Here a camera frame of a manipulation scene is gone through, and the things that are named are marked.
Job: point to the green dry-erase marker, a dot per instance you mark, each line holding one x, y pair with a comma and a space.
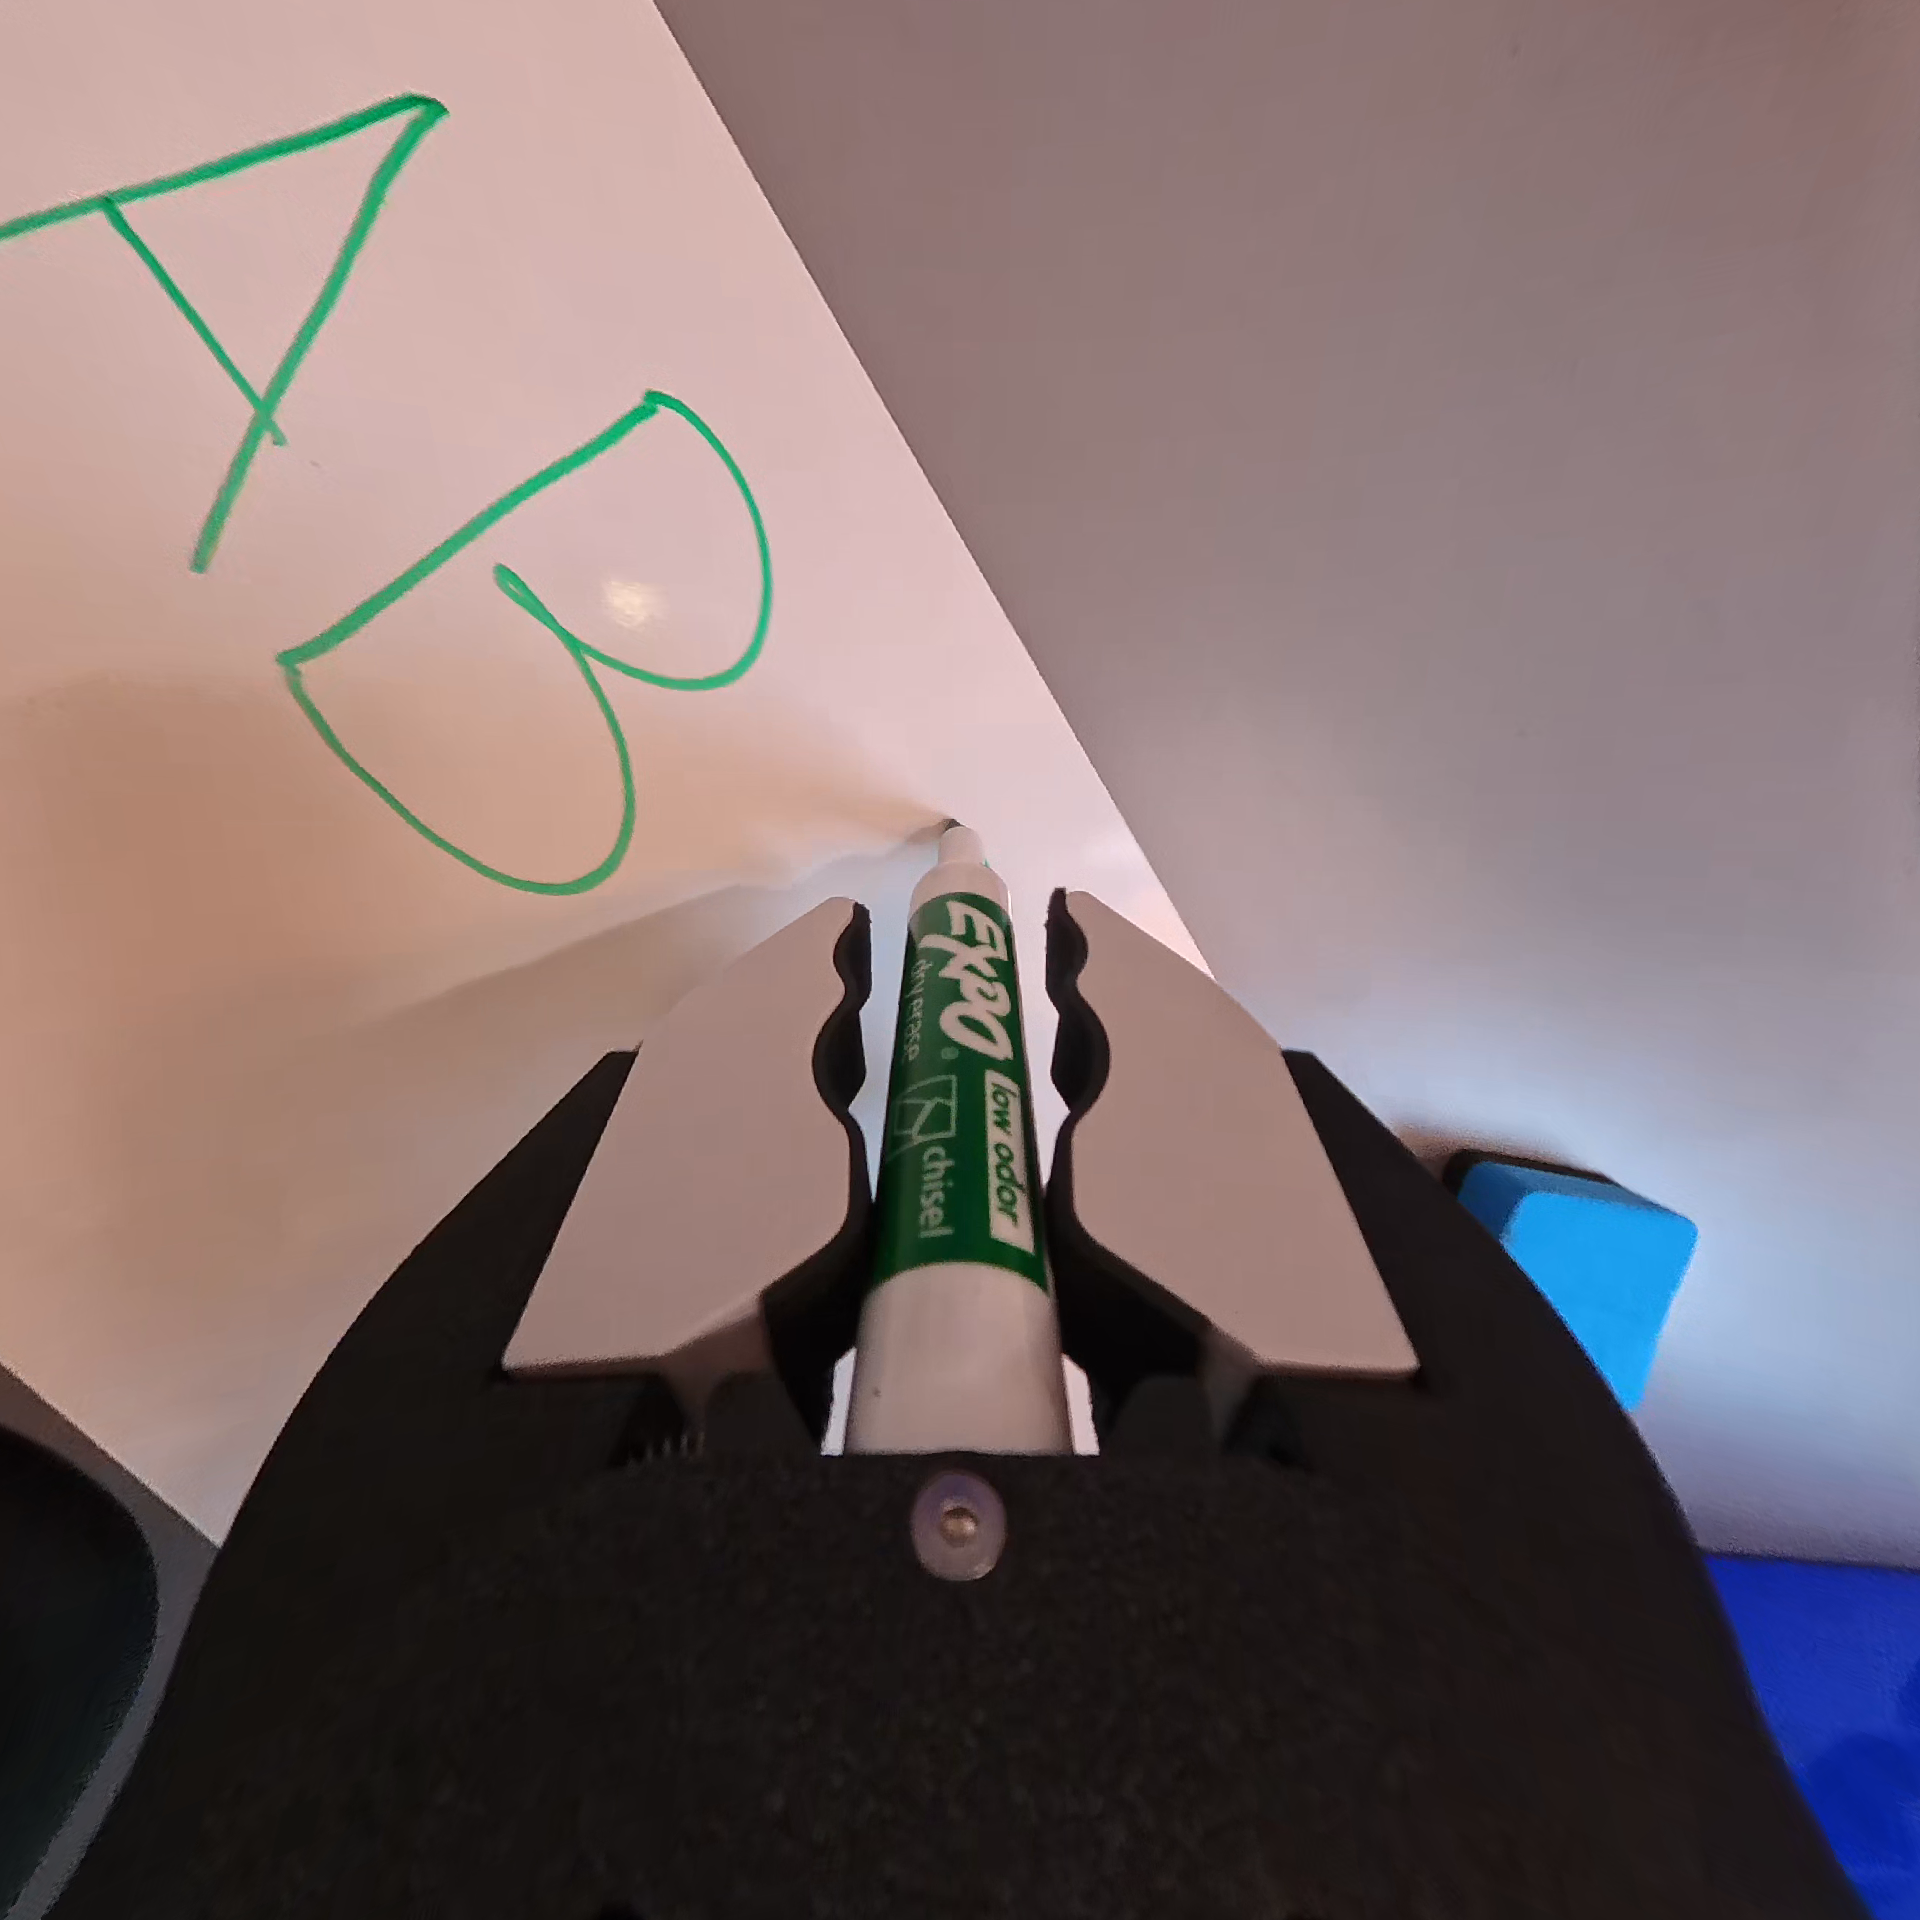
957, 1171

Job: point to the black textured wrist pad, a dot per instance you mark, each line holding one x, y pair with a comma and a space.
77, 1650

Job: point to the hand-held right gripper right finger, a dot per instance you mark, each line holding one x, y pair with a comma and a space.
1230, 1200

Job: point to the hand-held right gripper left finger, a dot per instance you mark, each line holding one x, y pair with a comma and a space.
676, 1200

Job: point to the white whiteboard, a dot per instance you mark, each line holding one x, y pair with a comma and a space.
363, 902

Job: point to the blue whiteboard eraser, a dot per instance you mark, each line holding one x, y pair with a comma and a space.
1591, 1260

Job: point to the blue plastic bin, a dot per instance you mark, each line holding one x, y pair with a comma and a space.
1831, 1711

